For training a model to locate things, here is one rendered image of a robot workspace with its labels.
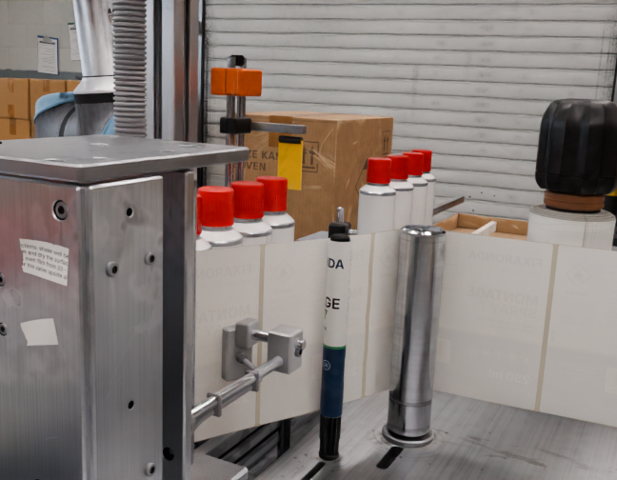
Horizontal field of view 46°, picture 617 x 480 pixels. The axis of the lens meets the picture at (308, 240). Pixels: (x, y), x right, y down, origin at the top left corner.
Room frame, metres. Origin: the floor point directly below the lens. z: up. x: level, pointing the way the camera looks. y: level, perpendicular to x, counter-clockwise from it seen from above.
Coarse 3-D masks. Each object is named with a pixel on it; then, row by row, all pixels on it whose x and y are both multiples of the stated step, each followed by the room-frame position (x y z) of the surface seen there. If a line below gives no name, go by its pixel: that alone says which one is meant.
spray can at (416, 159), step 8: (408, 152) 1.14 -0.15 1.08; (416, 152) 1.14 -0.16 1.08; (416, 160) 1.12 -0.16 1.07; (408, 168) 1.12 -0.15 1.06; (416, 168) 1.12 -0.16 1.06; (408, 176) 1.12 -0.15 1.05; (416, 176) 1.12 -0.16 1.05; (416, 184) 1.11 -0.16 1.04; (424, 184) 1.12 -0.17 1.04; (416, 192) 1.11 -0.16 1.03; (424, 192) 1.12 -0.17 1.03; (416, 200) 1.11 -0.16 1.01; (424, 200) 1.12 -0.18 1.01; (416, 208) 1.11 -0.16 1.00; (424, 208) 1.12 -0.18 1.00; (416, 216) 1.11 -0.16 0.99; (424, 216) 1.13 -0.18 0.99; (416, 224) 1.12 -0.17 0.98; (424, 224) 1.13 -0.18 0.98
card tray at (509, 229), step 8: (456, 216) 1.88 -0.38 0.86; (464, 216) 1.88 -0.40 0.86; (472, 216) 1.87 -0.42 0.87; (480, 216) 1.86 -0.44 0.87; (440, 224) 1.75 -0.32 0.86; (448, 224) 1.82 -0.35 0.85; (456, 224) 1.88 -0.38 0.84; (464, 224) 1.88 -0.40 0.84; (472, 224) 1.87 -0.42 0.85; (480, 224) 1.86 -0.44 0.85; (496, 224) 1.84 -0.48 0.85; (504, 224) 1.84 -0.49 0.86; (512, 224) 1.83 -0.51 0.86; (520, 224) 1.82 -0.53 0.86; (496, 232) 1.83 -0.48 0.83; (504, 232) 1.83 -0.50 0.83; (512, 232) 1.82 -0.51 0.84; (520, 232) 1.82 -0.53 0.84
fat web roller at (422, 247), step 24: (408, 240) 0.59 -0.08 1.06; (432, 240) 0.58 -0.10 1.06; (408, 264) 0.59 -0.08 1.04; (432, 264) 0.58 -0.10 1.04; (408, 288) 0.59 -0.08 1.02; (432, 288) 0.59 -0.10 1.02; (408, 312) 0.59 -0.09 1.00; (432, 312) 0.59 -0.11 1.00; (408, 336) 0.58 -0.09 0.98; (432, 336) 0.59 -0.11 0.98; (408, 360) 0.58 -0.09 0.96; (432, 360) 0.59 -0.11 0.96; (408, 384) 0.58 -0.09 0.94; (432, 384) 0.59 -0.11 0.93; (408, 408) 0.58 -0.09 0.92; (384, 432) 0.60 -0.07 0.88; (408, 432) 0.58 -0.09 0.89; (432, 432) 0.60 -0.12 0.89
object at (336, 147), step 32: (320, 128) 1.39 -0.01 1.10; (352, 128) 1.43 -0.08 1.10; (384, 128) 1.59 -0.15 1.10; (256, 160) 1.45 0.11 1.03; (320, 160) 1.38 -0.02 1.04; (352, 160) 1.44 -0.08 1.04; (288, 192) 1.41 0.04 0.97; (320, 192) 1.38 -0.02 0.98; (352, 192) 1.45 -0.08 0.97; (320, 224) 1.38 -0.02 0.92; (352, 224) 1.46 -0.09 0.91
